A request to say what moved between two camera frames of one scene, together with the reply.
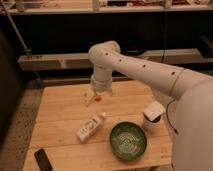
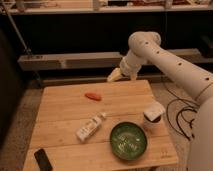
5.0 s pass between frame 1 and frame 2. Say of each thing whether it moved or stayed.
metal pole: stayed
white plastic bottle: stayed
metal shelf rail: stayed
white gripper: moved
